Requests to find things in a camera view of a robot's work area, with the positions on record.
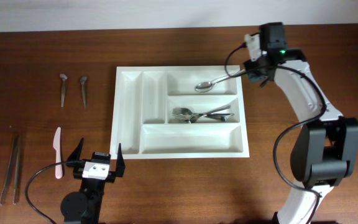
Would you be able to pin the pink plastic knife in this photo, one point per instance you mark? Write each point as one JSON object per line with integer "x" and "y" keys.
{"x": 58, "y": 158}

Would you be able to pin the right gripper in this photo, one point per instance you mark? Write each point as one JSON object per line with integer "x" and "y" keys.
{"x": 253, "y": 73}

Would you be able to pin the white plastic cutlery tray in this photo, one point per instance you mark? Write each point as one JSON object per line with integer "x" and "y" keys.
{"x": 143, "y": 124}

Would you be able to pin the small steel spoon right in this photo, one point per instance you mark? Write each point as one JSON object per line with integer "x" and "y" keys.
{"x": 83, "y": 80}

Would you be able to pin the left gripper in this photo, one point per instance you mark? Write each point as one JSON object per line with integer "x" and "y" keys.
{"x": 120, "y": 167}

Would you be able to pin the small steel spoon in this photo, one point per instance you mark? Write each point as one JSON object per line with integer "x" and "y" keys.
{"x": 63, "y": 88}
{"x": 83, "y": 80}

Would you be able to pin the small steel spoon left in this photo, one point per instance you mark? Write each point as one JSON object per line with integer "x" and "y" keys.
{"x": 63, "y": 88}

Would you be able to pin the steel fork dark handle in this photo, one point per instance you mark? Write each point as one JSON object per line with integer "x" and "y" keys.
{"x": 228, "y": 115}

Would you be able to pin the steel tongs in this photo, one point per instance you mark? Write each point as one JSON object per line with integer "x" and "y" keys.
{"x": 13, "y": 171}

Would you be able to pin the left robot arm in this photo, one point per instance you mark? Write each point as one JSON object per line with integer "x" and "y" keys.
{"x": 84, "y": 205}

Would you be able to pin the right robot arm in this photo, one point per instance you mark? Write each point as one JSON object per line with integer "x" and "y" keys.
{"x": 325, "y": 152}

